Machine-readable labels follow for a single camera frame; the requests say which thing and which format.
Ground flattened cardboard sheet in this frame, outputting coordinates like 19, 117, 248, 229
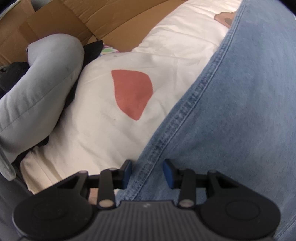
0, 0, 185, 65

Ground grey neck pillow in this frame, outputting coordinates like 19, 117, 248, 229
0, 34, 85, 181

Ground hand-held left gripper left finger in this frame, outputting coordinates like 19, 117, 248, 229
55, 159, 132, 209

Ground cream bear printed blanket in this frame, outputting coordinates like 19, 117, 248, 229
20, 0, 243, 204

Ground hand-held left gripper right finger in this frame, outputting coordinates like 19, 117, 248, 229
162, 159, 241, 209

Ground light blue drawstring pants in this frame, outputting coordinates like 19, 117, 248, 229
114, 0, 296, 241

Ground floral cloth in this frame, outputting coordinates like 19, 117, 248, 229
100, 45, 121, 56

